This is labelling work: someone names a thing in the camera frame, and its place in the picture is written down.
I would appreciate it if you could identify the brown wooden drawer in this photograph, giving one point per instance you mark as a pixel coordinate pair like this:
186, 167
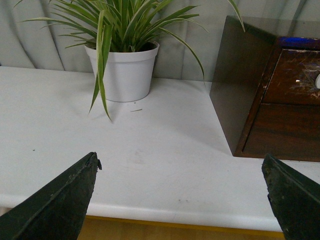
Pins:
293, 81

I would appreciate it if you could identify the dark wooden drawer cabinet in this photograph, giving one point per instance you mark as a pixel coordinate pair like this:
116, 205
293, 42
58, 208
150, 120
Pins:
248, 53

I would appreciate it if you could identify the white plastic plant pot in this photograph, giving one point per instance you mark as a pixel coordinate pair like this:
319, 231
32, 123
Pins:
127, 76

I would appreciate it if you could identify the white drawer handle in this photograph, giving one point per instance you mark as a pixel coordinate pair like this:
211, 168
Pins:
317, 82

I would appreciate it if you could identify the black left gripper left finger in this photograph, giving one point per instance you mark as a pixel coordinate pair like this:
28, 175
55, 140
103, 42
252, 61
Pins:
56, 211

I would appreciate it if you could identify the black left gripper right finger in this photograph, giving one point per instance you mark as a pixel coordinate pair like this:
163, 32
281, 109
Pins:
294, 200

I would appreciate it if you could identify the green striped spider plant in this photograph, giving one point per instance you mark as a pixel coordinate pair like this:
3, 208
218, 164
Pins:
117, 26

